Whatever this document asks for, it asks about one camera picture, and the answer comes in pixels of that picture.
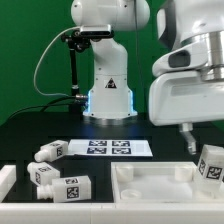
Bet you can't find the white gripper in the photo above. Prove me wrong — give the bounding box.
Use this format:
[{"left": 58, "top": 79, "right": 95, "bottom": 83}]
[{"left": 149, "top": 71, "right": 224, "bottom": 155}]

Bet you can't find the white square tabletop part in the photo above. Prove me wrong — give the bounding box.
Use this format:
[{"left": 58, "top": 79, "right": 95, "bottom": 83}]
[{"left": 111, "top": 162, "right": 224, "bottom": 203}]

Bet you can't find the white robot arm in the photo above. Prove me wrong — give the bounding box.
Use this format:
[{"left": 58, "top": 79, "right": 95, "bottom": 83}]
[{"left": 71, "top": 0, "right": 224, "bottom": 154}]

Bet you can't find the white marker sheet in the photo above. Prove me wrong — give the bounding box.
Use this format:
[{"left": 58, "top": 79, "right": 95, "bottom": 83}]
[{"left": 68, "top": 139, "right": 153, "bottom": 157}]

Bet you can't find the white U-shaped fence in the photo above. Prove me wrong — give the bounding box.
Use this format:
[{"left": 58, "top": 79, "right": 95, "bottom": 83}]
[{"left": 0, "top": 164, "right": 224, "bottom": 224}]

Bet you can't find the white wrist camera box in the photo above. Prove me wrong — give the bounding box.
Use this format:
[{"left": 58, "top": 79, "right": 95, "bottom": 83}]
[{"left": 152, "top": 44, "right": 206, "bottom": 77}]

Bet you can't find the grey background camera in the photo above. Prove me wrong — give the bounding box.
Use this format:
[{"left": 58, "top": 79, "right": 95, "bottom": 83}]
[{"left": 79, "top": 24, "right": 113, "bottom": 38}]

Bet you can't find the black camera stand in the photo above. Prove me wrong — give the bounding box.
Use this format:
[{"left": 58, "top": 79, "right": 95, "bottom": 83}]
[{"left": 61, "top": 31, "right": 90, "bottom": 115}]

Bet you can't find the black base cable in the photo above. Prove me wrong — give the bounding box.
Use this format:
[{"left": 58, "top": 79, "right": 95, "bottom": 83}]
[{"left": 7, "top": 94, "right": 89, "bottom": 122}]

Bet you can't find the grey camera cable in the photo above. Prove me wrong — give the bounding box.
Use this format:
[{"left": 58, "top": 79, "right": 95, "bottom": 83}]
[{"left": 33, "top": 26, "right": 81, "bottom": 98}]

